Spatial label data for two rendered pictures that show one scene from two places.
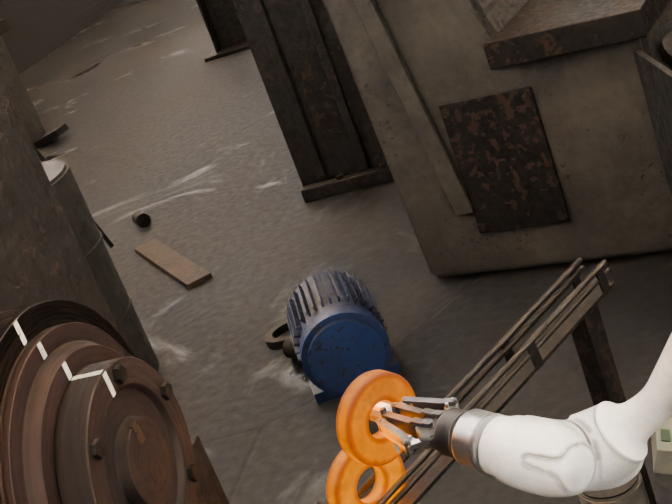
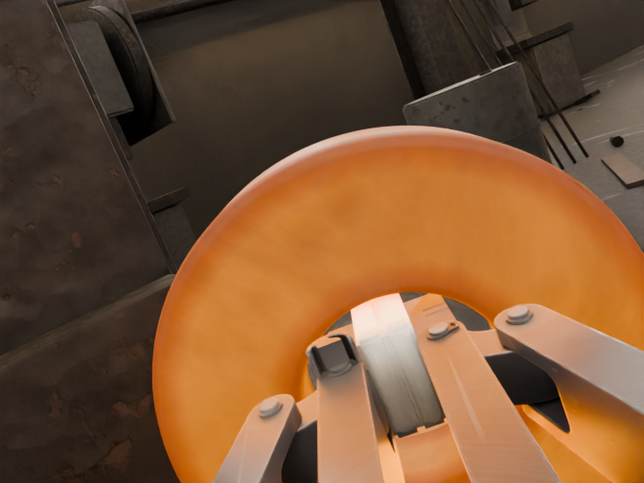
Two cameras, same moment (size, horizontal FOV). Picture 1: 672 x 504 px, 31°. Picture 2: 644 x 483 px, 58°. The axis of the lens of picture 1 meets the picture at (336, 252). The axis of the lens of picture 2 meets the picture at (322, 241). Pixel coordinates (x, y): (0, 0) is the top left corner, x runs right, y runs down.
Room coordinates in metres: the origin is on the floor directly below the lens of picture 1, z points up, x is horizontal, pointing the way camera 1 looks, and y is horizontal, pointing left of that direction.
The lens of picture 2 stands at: (1.60, -0.07, 0.95)
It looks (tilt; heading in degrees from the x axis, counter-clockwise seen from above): 11 degrees down; 41
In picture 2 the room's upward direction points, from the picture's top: 22 degrees counter-clockwise
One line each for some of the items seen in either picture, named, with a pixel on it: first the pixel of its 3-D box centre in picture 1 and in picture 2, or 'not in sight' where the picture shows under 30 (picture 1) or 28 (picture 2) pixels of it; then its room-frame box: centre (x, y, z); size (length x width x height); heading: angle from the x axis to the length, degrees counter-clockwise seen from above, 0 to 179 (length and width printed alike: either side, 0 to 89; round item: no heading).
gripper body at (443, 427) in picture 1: (445, 430); not in sight; (1.61, -0.06, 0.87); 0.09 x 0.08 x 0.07; 36
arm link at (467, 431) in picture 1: (481, 440); not in sight; (1.55, -0.10, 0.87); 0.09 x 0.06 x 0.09; 126
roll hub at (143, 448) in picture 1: (133, 464); not in sight; (1.40, 0.34, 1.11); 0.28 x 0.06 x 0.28; 161
